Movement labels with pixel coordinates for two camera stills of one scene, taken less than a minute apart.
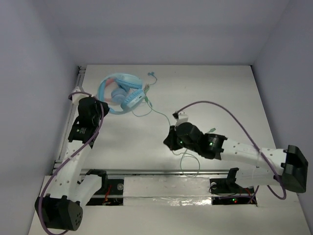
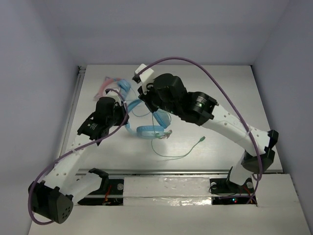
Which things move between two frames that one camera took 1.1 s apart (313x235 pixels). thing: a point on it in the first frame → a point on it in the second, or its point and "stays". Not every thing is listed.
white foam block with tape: x=167 y=191 stays
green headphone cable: x=150 y=105 → x=156 y=135
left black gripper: x=101 y=107 → x=122 y=113
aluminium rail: x=163 y=172 stays
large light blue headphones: x=136 y=98 → x=150 y=132
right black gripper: x=170 y=141 → x=146 y=97
